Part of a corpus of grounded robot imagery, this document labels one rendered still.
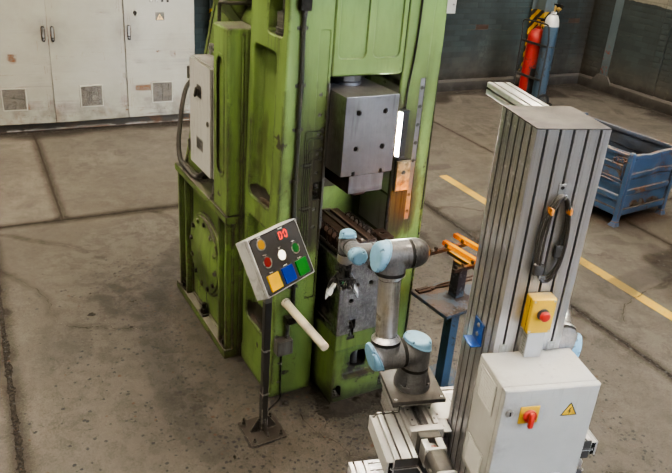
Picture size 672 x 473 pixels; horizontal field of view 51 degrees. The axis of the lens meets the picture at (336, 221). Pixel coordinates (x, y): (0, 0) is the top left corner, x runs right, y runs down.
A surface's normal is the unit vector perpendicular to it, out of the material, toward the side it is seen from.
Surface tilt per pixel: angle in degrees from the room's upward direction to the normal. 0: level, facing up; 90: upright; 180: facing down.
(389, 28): 90
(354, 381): 90
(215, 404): 0
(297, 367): 90
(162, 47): 90
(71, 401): 0
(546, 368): 0
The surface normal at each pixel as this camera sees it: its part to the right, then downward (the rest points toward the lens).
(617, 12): -0.89, 0.13
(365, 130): 0.48, 0.40
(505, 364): 0.07, -0.90
